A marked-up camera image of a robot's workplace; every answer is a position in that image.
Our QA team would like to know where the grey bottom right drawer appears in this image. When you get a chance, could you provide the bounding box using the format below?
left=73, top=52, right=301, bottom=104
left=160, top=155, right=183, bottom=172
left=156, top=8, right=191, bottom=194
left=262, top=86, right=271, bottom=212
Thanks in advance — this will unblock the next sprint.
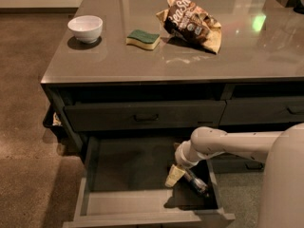
left=211, top=154, right=264, bottom=174

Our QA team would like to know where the open grey middle drawer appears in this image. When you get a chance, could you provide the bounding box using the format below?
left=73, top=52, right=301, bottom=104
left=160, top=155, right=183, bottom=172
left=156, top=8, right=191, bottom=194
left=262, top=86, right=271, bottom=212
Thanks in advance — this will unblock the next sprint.
left=63, top=137, right=235, bottom=228

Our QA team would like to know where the grey top left drawer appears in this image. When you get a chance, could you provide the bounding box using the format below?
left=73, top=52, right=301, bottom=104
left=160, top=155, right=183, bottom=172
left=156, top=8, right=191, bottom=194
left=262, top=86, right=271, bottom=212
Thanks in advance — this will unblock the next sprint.
left=64, top=100, right=225, bottom=132

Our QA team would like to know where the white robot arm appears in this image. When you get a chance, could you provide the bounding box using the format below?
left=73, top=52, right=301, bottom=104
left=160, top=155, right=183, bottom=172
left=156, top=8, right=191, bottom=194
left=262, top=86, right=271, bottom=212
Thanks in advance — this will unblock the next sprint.
left=165, top=123, right=304, bottom=228

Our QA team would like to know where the redbull can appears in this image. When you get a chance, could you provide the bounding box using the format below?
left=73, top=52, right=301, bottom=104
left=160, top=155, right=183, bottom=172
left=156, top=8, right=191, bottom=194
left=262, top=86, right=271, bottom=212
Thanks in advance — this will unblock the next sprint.
left=184, top=169, right=209, bottom=197

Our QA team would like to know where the brown seaweed snack bag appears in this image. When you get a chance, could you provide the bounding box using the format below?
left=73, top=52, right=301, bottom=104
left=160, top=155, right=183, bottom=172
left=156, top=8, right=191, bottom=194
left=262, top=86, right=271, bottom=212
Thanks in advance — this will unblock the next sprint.
left=156, top=0, right=221, bottom=54

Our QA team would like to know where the green and yellow sponge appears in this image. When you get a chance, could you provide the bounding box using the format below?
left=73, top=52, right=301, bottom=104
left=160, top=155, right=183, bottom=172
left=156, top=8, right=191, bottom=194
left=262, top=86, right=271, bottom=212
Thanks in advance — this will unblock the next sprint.
left=126, top=29, right=161, bottom=50

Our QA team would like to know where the grey counter cabinet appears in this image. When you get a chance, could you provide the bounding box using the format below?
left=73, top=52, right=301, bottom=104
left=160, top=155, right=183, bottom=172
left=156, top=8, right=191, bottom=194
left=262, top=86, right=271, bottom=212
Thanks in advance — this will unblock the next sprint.
left=40, top=0, right=304, bottom=175

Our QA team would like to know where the white ceramic bowl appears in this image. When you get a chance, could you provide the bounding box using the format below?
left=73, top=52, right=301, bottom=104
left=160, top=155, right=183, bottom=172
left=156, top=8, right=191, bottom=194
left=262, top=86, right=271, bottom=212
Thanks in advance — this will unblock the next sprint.
left=67, top=15, right=103, bottom=44

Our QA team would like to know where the grey top right drawer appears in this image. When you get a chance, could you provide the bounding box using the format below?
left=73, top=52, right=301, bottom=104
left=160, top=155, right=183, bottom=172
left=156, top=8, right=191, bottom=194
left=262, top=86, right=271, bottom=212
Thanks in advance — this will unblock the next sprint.
left=220, top=96, right=304, bottom=125

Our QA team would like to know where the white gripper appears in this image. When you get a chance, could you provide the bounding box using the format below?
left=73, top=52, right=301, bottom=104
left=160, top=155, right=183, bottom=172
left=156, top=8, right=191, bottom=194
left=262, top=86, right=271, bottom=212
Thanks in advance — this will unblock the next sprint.
left=165, top=141, right=206, bottom=187

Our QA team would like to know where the black bin beside cabinet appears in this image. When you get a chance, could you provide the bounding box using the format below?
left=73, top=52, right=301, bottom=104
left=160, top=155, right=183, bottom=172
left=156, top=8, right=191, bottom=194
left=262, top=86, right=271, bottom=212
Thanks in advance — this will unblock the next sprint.
left=43, top=105, right=66, bottom=139

